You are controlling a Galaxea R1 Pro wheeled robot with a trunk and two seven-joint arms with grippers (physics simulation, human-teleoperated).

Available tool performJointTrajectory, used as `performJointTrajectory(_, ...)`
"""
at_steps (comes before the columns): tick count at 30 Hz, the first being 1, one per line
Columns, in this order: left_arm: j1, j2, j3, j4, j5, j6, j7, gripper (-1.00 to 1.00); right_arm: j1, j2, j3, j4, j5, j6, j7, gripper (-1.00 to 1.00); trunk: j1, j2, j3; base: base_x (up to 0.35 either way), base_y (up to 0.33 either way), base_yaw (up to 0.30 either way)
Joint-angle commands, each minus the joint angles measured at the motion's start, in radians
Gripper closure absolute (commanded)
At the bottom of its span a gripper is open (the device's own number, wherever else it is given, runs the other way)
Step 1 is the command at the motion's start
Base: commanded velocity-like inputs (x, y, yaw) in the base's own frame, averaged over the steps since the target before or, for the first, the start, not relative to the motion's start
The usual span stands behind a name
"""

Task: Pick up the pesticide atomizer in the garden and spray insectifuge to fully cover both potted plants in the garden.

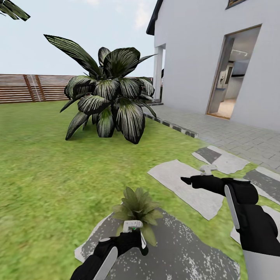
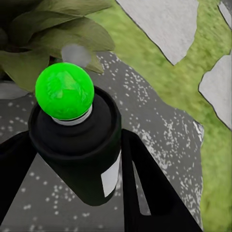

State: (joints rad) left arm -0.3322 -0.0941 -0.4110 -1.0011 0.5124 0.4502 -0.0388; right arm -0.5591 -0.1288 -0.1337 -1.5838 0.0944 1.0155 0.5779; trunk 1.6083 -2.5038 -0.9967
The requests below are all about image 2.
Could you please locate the insectifuge atomizer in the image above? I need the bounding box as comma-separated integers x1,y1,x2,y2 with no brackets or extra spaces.
28,45,122,206

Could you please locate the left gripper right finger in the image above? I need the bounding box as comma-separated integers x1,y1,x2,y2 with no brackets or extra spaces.
121,129,203,232

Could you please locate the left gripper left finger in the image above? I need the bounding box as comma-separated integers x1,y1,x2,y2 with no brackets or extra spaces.
0,131,37,225

